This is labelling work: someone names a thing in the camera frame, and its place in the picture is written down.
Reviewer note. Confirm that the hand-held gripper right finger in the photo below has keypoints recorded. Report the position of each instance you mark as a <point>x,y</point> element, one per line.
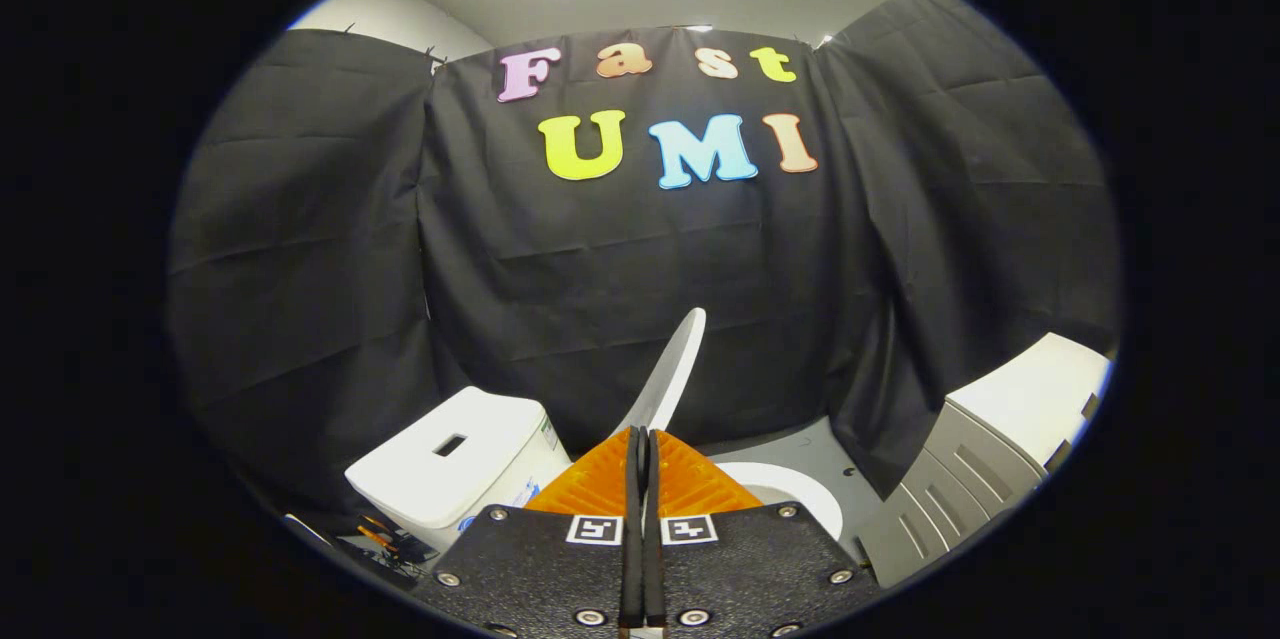
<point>760,569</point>

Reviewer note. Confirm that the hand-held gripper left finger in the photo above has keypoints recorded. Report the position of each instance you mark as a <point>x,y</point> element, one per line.
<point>530,569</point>

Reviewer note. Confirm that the white toilet lid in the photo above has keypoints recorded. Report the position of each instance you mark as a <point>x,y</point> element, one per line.
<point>670,369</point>

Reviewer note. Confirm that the white toilet bowl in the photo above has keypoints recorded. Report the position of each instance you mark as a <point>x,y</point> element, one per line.
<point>800,489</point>

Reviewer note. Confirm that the white toilet tank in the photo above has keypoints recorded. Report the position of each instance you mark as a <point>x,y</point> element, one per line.
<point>450,469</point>

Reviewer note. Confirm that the black and orange tools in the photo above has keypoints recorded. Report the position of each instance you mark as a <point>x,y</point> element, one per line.
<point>395,547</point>

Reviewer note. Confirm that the grey ribbed cabinet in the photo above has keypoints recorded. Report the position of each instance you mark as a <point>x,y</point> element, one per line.
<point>960,479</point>

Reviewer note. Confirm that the black backdrop cloth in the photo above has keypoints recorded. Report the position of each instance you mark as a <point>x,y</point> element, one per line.
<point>620,269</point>

